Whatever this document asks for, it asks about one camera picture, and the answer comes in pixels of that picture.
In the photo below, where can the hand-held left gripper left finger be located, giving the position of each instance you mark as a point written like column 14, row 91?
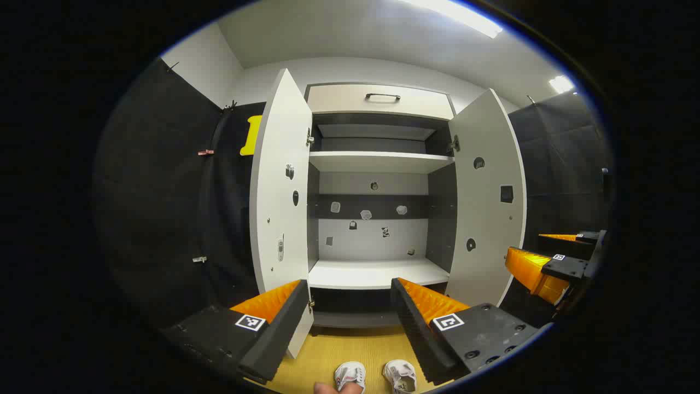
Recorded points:
column 279, row 339

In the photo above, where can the white canvas shoe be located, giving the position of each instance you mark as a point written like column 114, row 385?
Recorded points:
column 351, row 374
column 400, row 375

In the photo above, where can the ceiling light panel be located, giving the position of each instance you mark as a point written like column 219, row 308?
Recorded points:
column 454, row 15
column 561, row 84

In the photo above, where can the white and grey shoe cabinet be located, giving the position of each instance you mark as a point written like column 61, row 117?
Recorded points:
column 377, row 271

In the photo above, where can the white cabinet drawer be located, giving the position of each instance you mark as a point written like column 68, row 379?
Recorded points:
column 339, row 101

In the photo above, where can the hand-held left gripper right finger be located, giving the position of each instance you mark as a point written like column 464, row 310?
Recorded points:
column 418, row 334

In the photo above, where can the cabinet door with headphone sticker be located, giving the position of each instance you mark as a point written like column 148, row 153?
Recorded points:
column 489, row 219

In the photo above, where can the black backdrop cloth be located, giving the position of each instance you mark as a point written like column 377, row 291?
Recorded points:
column 153, row 191

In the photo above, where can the cabinet door with camera sticker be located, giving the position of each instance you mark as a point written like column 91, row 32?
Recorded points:
column 273, row 191

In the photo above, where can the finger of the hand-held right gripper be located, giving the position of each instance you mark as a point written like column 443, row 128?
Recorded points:
column 569, row 246
column 566, row 267

